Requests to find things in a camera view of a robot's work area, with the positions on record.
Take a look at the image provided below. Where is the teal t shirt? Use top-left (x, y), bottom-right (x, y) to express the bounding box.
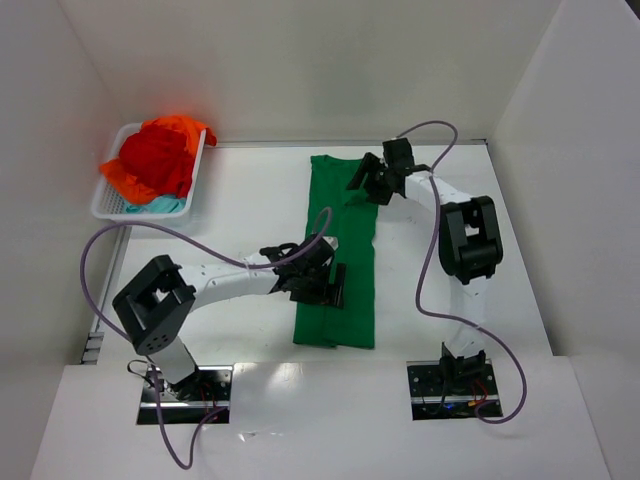
top-left (124, 195), bottom-right (186, 215)

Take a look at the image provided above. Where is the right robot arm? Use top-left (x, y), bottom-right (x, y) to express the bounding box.
top-left (347, 138), bottom-right (504, 387)

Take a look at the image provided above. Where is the green t shirt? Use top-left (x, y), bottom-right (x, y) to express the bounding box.
top-left (293, 155), bottom-right (378, 349)

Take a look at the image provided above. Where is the white plastic basket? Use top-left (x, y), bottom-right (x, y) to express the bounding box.
top-left (91, 131), bottom-right (206, 228)

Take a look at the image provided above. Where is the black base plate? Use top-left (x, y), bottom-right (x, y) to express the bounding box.
top-left (126, 360), bottom-right (233, 425)
top-left (406, 361), bottom-right (503, 421)

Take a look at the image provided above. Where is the orange t shirt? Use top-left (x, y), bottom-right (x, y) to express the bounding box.
top-left (100, 115), bottom-right (217, 205)

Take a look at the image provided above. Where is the red t shirt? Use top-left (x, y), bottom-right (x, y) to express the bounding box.
top-left (118, 125), bottom-right (195, 198)

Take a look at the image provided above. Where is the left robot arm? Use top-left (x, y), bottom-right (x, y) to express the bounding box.
top-left (112, 234), bottom-right (346, 401)

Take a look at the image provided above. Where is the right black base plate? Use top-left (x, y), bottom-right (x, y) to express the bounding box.
top-left (406, 361), bottom-right (503, 421)

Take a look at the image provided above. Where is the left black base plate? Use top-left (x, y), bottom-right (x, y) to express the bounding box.
top-left (126, 360), bottom-right (233, 425)

